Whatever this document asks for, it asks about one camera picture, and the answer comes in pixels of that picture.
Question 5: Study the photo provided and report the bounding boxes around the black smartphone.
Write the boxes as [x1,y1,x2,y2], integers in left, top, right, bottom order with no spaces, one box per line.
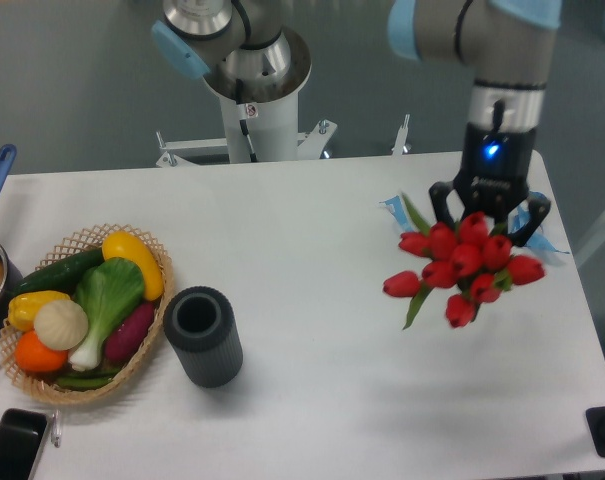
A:
[0,408,49,480]

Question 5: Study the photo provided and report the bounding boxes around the dark grey ribbed vase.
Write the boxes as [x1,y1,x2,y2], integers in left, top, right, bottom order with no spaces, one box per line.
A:
[163,286,243,388]

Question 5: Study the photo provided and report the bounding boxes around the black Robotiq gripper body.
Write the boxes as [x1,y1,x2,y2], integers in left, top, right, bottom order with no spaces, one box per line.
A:
[453,123,537,222]

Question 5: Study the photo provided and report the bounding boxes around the purple sweet potato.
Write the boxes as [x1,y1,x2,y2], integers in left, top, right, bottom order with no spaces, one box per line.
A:
[104,302,154,364]

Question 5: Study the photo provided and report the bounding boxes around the green cucumber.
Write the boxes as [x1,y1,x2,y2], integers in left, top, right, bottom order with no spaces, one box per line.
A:
[14,248,104,295]

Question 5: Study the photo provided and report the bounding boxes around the woven wicker basket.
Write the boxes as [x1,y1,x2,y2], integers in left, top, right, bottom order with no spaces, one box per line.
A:
[0,224,175,405]

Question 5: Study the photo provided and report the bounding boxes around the orange fruit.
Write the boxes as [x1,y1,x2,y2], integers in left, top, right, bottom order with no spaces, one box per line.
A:
[14,330,68,373]

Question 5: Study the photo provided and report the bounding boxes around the yellow bell pepper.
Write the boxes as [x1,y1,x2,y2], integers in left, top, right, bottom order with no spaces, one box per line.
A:
[7,290,71,332]

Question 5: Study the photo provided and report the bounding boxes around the clear pen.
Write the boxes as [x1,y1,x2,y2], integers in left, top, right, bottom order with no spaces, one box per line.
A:
[50,409,62,448]

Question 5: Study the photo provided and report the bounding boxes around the light blue ribbon strip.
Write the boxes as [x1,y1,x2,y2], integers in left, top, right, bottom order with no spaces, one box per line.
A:
[380,192,570,263]

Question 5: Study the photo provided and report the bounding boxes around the yellow squash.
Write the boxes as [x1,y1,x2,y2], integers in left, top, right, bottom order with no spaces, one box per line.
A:
[102,230,164,301]

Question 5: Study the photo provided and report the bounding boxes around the white metal mounting frame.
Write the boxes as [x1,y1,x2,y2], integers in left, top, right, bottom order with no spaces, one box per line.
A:
[155,113,412,168]

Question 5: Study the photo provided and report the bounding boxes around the red tulip bouquet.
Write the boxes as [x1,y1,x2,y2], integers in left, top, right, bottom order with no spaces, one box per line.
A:
[382,194,546,328]

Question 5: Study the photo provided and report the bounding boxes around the green pea pods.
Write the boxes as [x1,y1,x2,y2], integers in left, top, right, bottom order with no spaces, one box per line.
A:
[55,369,119,391]

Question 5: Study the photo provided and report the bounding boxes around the white frame at right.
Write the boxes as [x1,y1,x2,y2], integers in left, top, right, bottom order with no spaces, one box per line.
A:
[573,209,605,269]

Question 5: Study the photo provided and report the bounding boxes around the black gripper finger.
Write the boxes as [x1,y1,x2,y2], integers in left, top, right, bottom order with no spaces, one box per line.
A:
[508,191,552,248]
[428,180,464,228]

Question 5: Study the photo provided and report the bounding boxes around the green bok choy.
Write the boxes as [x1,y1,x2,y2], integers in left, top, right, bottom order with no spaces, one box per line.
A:
[69,257,144,372]

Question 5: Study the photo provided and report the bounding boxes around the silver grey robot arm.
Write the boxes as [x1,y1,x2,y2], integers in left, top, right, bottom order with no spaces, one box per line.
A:
[151,1,562,246]

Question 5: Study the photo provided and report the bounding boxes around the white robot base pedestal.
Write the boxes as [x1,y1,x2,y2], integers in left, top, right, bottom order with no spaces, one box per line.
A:
[205,26,312,163]

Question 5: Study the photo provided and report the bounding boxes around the cream steamed bun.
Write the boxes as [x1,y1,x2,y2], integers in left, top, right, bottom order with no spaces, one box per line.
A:
[33,300,88,351]

